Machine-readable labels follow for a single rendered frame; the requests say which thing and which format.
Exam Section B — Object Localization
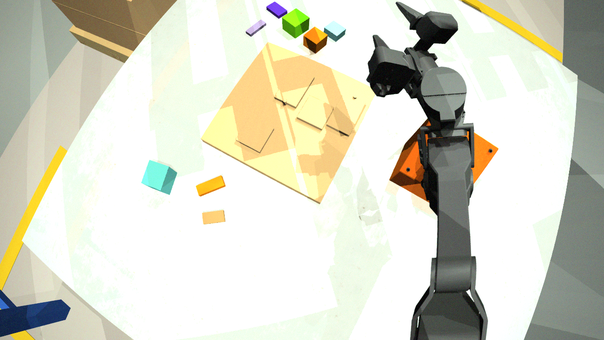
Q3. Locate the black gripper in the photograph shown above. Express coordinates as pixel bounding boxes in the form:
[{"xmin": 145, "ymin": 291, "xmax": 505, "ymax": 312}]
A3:
[{"xmin": 372, "ymin": 1, "xmax": 458, "ymax": 102}]

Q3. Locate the light teal cube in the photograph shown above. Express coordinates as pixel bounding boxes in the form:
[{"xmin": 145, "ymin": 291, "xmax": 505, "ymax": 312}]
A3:
[{"xmin": 324, "ymin": 21, "xmax": 346, "ymax": 42}]

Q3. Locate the green cube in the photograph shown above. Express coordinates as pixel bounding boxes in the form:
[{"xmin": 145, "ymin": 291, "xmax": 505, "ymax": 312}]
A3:
[{"xmin": 282, "ymin": 9, "xmax": 310, "ymax": 38}]

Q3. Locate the purple flat block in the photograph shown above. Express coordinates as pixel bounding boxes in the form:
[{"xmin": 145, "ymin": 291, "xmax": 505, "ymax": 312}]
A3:
[{"xmin": 266, "ymin": 2, "xmax": 287, "ymax": 19}]

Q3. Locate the turquoise cube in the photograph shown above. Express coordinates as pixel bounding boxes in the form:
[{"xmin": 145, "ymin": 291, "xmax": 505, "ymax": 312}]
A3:
[{"xmin": 141, "ymin": 160, "xmax": 177, "ymax": 195}]

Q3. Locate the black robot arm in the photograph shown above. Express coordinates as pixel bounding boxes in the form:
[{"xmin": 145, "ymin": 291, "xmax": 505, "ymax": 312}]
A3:
[{"xmin": 366, "ymin": 46, "xmax": 488, "ymax": 340}]

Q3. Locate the pale yellow square board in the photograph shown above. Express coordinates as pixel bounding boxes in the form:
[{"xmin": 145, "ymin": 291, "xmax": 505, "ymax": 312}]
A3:
[{"xmin": 201, "ymin": 42, "xmax": 375, "ymax": 204}]

